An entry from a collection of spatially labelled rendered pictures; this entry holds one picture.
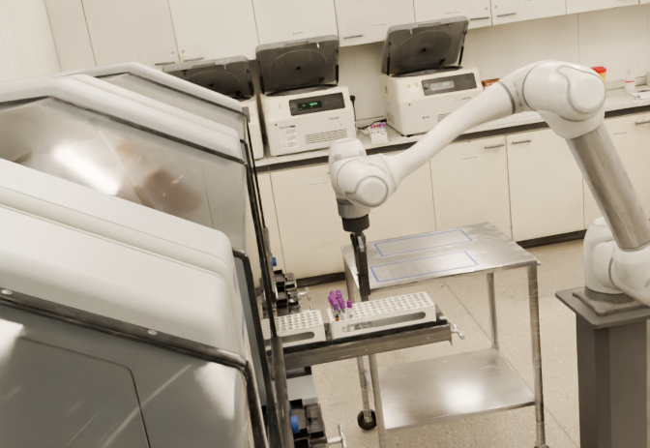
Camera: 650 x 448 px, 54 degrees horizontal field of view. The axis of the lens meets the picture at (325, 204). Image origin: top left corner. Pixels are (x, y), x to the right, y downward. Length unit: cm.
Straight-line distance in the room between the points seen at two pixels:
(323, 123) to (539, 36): 183
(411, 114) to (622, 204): 245
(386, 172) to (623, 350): 103
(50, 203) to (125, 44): 366
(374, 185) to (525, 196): 303
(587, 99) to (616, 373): 95
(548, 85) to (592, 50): 357
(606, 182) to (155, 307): 144
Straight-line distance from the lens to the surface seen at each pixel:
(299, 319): 185
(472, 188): 433
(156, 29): 429
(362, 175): 151
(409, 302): 187
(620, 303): 217
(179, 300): 55
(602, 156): 177
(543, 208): 455
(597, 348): 222
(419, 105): 413
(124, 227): 67
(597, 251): 210
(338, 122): 404
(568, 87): 164
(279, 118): 401
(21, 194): 68
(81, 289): 54
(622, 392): 230
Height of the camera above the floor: 165
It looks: 15 degrees down
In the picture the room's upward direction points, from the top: 8 degrees counter-clockwise
